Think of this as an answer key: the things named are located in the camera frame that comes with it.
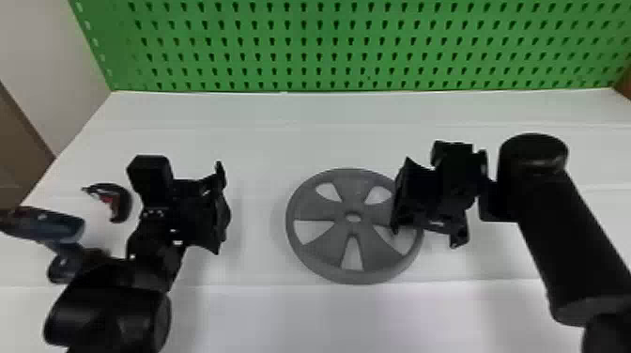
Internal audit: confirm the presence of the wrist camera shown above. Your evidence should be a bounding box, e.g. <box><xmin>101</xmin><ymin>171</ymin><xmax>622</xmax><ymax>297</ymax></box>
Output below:
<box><xmin>430</xmin><ymin>139</ymin><xmax>489</xmax><ymax>185</ymax></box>
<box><xmin>126</xmin><ymin>154</ymin><xmax>175</xmax><ymax>210</ymax></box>

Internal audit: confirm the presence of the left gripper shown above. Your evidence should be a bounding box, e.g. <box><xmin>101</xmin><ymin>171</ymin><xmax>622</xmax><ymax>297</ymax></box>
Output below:
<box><xmin>168</xmin><ymin>160</ymin><xmax>233</xmax><ymax>256</ymax></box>

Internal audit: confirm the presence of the black red curved part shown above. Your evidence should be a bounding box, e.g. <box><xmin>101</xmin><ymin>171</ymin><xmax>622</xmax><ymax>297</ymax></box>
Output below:
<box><xmin>81</xmin><ymin>182</ymin><xmax>134</xmax><ymax>224</ymax></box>

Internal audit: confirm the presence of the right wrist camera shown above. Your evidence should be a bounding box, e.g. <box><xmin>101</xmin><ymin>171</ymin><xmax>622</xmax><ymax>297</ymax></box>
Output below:
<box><xmin>430</xmin><ymin>139</ymin><xmax>489</xmax><ymax>185</ymax></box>

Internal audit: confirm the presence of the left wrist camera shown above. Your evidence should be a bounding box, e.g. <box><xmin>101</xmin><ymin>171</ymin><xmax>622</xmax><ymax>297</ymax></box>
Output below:
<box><xmin>126</xmin><ymin>154</ymin><xmax>175</xmax><ymax>210</ymax></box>

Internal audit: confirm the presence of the grey wheel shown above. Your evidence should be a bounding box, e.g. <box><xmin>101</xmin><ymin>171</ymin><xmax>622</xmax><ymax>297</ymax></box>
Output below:
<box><xmin>285</xmin><ymin>167</ymin><xmax>425</xmax><ymax>286</ymax></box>

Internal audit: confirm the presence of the drill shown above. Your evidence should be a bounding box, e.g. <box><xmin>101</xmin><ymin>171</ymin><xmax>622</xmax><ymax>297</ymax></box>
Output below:
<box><xmin>0</xmin><ymin>206</ymin><xmax>111</xmax><ymax>285</ymax></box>

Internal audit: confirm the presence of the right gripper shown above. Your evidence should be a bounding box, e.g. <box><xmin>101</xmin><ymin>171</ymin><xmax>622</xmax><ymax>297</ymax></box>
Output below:
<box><xmin>390</xmin><ymin>156</ymin><xmax>485</xmax><ymax>250</ymax></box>

